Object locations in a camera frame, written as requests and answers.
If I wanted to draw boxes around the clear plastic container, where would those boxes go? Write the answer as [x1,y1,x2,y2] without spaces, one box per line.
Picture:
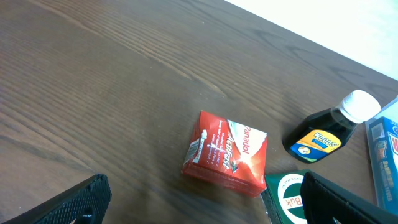
[364,96,398,206]

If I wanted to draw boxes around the green Zam-Buk box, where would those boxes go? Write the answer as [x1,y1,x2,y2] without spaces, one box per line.
[261,169,308,224]

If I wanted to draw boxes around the dark cough syrup bottle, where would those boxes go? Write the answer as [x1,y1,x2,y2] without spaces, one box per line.
[282,90,381,163]

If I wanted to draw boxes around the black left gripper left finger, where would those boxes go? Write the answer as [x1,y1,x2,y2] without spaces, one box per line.
[5,174,112,224]

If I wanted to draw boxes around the blue cooling patch packet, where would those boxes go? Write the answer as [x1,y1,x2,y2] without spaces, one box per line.
[368,116,398,215]

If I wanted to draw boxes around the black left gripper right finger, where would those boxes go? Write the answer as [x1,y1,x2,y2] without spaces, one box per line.
[300,171,397,224]

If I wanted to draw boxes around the red Panadol box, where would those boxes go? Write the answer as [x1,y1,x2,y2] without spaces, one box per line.
[182,110,267,197]

